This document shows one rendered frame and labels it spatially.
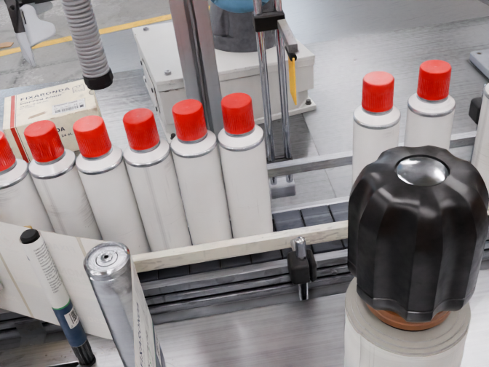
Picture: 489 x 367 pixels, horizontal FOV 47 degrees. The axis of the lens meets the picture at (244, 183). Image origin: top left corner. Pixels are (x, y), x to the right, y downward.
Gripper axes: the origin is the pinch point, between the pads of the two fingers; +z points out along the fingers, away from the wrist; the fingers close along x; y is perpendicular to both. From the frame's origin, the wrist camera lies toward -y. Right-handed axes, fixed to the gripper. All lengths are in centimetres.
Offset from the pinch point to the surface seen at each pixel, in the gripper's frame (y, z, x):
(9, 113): -6.6, 10.2, -0.9
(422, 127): 43, -3, -51
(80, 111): 5.5, 10.0, -6.1
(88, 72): 9.2, -9.6, -34.5
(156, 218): 12.6, 3.9, -46.8
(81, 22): 9.9, -15.5, -34.6
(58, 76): -13, 101, 213
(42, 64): -22, 101, 235
